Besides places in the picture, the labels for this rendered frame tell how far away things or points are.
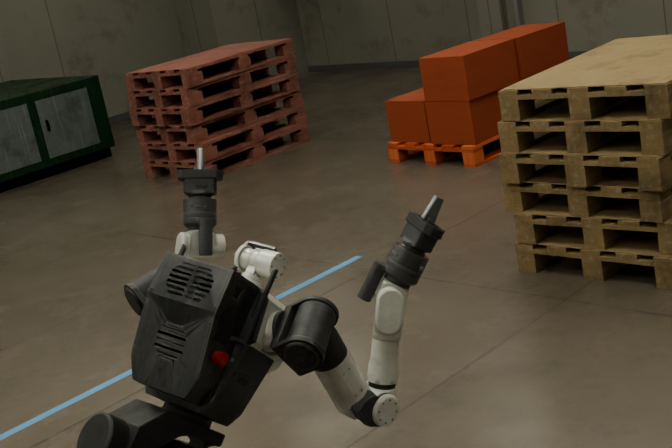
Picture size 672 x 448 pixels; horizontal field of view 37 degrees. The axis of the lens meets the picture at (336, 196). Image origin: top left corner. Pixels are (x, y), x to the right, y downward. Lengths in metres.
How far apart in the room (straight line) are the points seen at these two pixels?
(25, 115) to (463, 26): 4.97
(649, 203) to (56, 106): 6.70
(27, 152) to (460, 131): 4.47
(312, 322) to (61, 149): 7.90
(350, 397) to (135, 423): 0.48
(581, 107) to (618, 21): 6.06
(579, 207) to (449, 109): 2.55
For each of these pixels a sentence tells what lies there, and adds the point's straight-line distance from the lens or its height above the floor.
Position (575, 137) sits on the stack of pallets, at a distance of 4.53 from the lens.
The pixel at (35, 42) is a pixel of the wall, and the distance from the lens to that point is 12.17.
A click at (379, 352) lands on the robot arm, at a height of 0.77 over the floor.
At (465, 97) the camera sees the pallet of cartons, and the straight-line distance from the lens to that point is 6.90.
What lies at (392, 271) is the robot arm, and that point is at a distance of 2.30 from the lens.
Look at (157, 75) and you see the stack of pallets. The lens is 8.35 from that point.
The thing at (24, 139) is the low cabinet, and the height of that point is 0.42.
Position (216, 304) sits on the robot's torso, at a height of 1.02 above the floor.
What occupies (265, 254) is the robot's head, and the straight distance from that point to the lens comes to 2.35.
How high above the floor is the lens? 1.72
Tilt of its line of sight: 15 degrees down
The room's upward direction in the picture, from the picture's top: 11 degrees counter-clockwise
